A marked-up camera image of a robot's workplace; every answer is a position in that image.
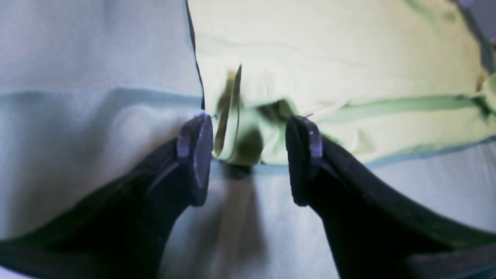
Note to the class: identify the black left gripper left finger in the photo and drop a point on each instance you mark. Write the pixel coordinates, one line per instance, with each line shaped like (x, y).
(120, 231)

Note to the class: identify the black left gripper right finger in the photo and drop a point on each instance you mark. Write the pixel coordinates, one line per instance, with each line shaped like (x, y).
(373, 231)

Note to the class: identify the light green T-shirt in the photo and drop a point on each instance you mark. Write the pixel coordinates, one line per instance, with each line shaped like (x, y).
(378, 77)

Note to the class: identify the grey-green table cloth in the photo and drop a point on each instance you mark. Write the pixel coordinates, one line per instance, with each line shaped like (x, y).
(90, 88)

